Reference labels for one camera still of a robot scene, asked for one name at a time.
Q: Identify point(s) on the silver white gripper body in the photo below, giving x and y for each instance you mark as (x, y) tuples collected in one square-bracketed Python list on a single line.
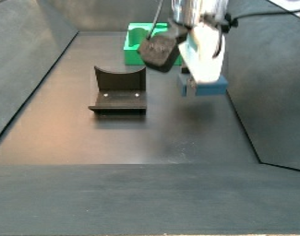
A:
[(204, 47)]

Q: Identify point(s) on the black square camera plate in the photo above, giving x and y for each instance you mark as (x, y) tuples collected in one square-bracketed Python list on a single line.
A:
[(158, 52)]

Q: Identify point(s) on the green shape-sorter board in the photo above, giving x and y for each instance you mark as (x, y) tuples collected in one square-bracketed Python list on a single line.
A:
[(138, 30)]

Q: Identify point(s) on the black curved fixture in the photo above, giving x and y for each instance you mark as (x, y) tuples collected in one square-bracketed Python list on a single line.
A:
[(121, 92)]

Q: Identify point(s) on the blue rectangular block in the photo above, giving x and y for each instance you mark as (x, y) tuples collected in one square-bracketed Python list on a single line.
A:
[(203, 89)]

